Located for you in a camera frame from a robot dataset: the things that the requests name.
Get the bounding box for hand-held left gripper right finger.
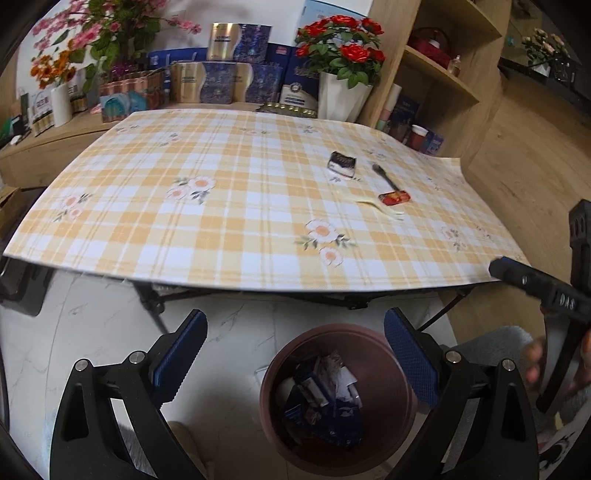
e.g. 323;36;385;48
383;308;541;480

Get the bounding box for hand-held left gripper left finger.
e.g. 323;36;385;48
48;309;208;480

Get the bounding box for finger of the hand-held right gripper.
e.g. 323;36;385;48
488;257;591;324
568;199;591;296

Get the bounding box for brown plastic waste bin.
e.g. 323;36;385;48
259;323;419;476

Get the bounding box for trash wrappers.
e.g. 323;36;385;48
283;362;365;448

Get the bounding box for person's right hand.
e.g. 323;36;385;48
524;330;591;394

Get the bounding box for beige slipper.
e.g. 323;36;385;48
167;419;199;462

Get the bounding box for yellow plaid floral tablecloth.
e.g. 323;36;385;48
2;108;532;294

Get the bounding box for white plastic fork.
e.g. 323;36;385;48
355;198;406;221

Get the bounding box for black glass table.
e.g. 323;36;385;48
499;46;591;107

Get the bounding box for black pen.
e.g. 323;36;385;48
372;164;400;191

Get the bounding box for pink rose bouquet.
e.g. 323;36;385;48
522;28;571;77

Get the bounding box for black silver snack packet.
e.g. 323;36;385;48
327;151;358;182

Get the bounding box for dark blue printed gift box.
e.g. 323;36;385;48
392;95;421;139

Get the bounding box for wooden shelf unit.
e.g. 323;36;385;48
365;0;504;171

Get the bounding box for brown cardboard box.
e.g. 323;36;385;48
0;185;28;236

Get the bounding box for stack of pastel cups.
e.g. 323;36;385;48
376;83;402;132

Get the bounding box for teal patterned packet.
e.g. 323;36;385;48
100;90;160;123

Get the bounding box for white faceted flower pot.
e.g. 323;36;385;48
318;71;374;123

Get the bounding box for gold leaf-shaped dish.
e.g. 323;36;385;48
256;102;319;118

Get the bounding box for row of small amber bottles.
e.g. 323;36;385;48
30;108;55;136

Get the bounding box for gold and blue gift box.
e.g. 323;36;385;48
171;62;236;103
208;23;271;63
233;64;283;103

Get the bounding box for white ribbed vase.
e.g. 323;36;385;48
51;84;72;126

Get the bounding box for copper ribbed planter box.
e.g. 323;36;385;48
98;68;168;123

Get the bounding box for blue box with round emblem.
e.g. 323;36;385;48
279;65;321;112

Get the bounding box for blue white carton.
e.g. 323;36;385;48
148;48;208;70

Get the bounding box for red rose artificial plant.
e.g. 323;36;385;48
295;15;386;88

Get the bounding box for orange artificial flowers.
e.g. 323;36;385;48
30;51;77;88

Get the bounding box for light blue carton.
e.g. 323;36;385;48
302;0;372;24

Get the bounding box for pink blossom artificial plant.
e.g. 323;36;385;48
30;0;201;65

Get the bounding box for red basket with handle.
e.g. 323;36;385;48
409;27;453;69

